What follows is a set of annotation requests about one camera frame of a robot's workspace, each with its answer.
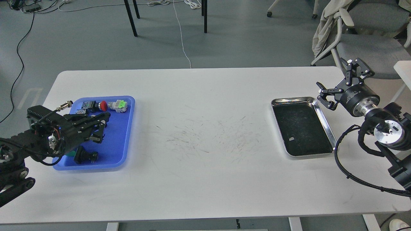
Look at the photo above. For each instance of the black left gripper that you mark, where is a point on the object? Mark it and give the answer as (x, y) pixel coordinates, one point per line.
(75, 129)

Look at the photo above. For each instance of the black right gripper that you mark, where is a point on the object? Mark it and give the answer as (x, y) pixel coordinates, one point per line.
(357, 99)

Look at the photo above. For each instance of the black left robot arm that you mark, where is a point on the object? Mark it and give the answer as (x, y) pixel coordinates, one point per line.
(49, 137)

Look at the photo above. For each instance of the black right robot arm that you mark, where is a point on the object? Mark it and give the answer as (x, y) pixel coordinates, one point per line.
(384, 129)

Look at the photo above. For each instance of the blue plastic tray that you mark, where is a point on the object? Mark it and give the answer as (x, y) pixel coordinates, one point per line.
(112, 152)

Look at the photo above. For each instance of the beige jacket on chair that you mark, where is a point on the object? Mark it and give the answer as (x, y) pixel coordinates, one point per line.
(326, 23)

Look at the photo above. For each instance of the white side table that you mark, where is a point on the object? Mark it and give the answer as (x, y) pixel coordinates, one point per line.
(403, 68)

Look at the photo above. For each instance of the silver metal tray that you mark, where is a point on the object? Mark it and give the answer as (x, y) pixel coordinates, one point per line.
(304, 129)

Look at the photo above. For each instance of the grey office chair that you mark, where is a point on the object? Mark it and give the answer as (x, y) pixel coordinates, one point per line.
(376, 31)

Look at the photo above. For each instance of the black table leg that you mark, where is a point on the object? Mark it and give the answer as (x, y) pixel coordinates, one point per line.
(130, 17)
(204, 13)

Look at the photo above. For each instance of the white shoe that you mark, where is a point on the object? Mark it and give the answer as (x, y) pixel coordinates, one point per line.
(398, 225)

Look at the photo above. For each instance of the black table leg right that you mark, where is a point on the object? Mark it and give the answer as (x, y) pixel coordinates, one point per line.
(204, 13)

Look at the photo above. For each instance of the yellow push button switch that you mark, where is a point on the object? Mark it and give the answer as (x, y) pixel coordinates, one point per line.
(81, 111)

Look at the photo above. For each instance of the black square button switch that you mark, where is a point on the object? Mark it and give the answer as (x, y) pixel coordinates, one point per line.
(82, 156)

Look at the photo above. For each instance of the red push button switch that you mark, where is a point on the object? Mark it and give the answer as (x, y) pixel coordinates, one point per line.
(94, 106)

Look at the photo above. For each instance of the green push button switch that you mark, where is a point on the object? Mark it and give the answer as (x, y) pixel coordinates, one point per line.
(70, 154)

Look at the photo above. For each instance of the green grey switch part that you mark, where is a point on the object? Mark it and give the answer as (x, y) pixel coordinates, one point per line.
(120, 106)

